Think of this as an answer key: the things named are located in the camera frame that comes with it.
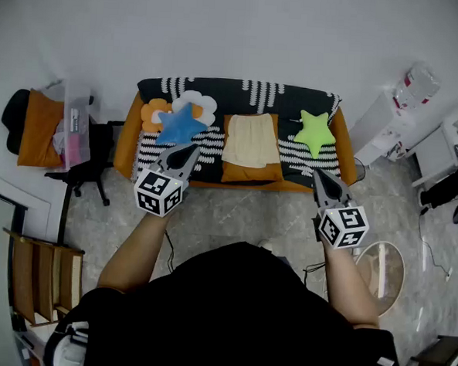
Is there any orange throw pillow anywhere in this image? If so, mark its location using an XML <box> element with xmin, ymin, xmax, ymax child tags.
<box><xmin>219</xmin><ymin>110</ymin><xmax>288</xmax><ymax>186</ymax></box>

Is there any white flower pillow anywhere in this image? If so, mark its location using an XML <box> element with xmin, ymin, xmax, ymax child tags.
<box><xmin>170</xmin><ymin>89</ymin><xmax>219</xmax><ymax>127</ymax></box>

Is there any wooden shelf rack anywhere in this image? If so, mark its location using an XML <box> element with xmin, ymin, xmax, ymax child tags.
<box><xmin>0</xmin><ymin>228</ymin><xmax>87</xmax><ymax>330</ymax></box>

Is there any cream yellow cloth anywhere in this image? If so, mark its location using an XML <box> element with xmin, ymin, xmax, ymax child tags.
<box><xmin>221</xmin><ymin>111</ymin><xmax>284</xmax><ymax>171</ymax></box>

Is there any person's black shirt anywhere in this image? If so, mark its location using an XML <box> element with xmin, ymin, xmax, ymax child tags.
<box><xmin>43</xmin><ymin>229</ymin><xmax>411</xmax><ymax>366</ymax></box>

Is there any orange sofa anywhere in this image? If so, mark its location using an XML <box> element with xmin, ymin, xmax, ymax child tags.
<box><xmin>111</xmin><ymin>73</ymin><xmax>364</xmax><ymax>198</ymax></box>

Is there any person's left backpack strap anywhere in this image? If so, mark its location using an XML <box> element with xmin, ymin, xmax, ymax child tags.
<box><xmin>43</xmin><ymin>319</ymin><xmax>90</xmax><ymax>366</ymax></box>

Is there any clear water bottle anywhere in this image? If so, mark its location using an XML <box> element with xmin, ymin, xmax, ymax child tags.
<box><xmin>392</xmin><ymin>59</ymin><xmax>442</xmax><ymax>113</ymax></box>

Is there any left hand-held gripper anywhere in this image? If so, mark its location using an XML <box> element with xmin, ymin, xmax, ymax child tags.
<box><xmin>133</xmin><ymin>140</ymin><xmax>202</xmax><ymax>221</ymax></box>

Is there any orange seat cushion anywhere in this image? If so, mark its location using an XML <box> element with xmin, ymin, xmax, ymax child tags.
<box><xmin>16</xmin><ymin>87</ymin><xmax>69</xmax><ymax>169</ymax></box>

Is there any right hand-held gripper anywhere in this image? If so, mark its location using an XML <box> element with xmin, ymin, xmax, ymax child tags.
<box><xmin>308</xmin><ymin>168</ymin><xmax>373</xmax><ymax>252</ymax></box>

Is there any person's right forearm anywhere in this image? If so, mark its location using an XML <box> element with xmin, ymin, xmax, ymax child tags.
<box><xmin>314</xmin><ymin>237</ymin><xmax>385</xmax><ymax>330</ymax></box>

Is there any white table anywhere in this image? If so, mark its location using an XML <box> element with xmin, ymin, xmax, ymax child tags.
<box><xmin>410</xmin><ymin>95</ymin><xmax>458</xmax><ymax>190</ymax></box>

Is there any person's left forearm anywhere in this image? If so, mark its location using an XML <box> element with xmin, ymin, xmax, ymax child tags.
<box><xmin>97</xmin><ymin>205</ymin><xmax>174</xmax><ymax>295</ymax></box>

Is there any blue star pillow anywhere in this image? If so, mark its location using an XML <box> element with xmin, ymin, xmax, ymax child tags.
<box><xmin>154</xmin><ymin>100</ymin><xmax>211</xmax><ymax>149</ymax></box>

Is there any white water dispenser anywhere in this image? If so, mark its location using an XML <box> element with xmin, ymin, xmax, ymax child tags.
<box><xmin>345</xmin><ymin>88</ymin><xmax>417</xmax><ymax>169</ymax></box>

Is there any thin floor cable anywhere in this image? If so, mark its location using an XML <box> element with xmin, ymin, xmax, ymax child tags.
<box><xmin>414</xmin><ymin>205</ymin><xmax>456</xmax><ymax>281</ymax></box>

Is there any clear plastic storage box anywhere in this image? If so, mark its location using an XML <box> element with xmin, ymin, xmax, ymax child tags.
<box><xmin>39</xmin><ymin>80</ymin><xmax>97</xmax><ymax>171</ymax></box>

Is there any green star pillow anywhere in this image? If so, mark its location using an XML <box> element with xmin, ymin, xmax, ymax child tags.
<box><xmin>292</xmin><ymin>109</ymin><xmax>338</xmax><ymax>161</ymax></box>

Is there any black wire basket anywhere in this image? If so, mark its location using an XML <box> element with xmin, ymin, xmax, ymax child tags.
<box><xmin>352</xmin><ymin>157</ymin><xmax>368</xmax><ymax>181</ymax></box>

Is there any black office chair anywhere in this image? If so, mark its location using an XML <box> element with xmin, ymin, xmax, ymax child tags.
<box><xmin>0</xmin><ymin>86</ymin><xmax>127</xmax><ymax>208</ymax></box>

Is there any black white patterned blanket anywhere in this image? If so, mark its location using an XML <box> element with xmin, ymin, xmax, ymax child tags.
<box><xmin>131</xmin><ymin>73</ymin><xmax>346</xmax><ymax>192</ymax></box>

